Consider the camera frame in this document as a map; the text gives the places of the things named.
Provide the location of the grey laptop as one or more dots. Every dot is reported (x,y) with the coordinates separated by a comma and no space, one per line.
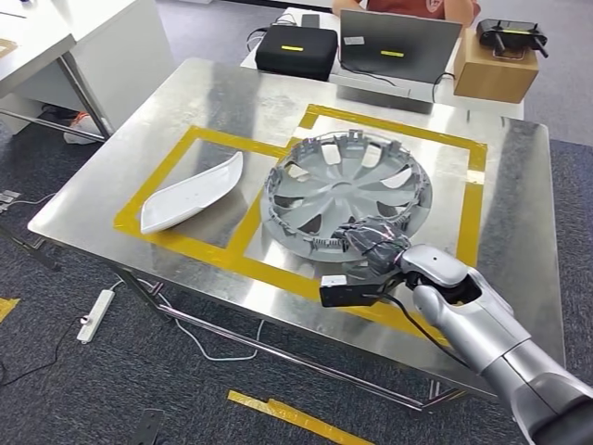
(416,37)

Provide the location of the cardboard box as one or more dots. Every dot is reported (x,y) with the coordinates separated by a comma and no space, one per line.
(491,80)

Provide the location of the black robot foot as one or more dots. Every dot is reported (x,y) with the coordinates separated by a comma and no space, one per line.
(147,428)

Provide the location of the white power strip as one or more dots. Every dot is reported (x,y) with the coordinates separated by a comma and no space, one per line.
(9,201)
(95,316)

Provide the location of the silver plastic hubcap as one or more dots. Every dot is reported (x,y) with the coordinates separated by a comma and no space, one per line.
(333,190)

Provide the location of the black zip case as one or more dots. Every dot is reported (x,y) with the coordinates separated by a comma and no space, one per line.
(296,61)

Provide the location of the yellow table tape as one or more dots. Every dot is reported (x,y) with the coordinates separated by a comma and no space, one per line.
(7,48)

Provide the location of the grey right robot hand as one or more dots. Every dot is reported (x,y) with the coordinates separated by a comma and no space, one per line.
(382,252)

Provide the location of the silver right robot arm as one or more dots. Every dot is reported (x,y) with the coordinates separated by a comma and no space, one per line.
(486,331)

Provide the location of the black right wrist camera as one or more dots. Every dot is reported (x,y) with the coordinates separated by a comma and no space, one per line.
(342,293)

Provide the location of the white curved plastic part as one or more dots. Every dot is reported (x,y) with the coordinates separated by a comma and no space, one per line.
(185,199)

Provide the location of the black router with antennas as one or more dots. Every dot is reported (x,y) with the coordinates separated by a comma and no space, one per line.
(509,31)

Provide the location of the white cabinet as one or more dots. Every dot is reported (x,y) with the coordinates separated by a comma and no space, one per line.
(130,61)

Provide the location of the yellow floor tape strip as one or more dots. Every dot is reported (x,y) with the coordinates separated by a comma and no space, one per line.
(287,414)
(7,309)

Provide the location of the black phone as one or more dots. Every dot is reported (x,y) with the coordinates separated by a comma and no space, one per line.
(310,20)

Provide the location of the stainless steel workbench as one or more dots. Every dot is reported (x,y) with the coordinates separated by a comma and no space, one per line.
(523,203)

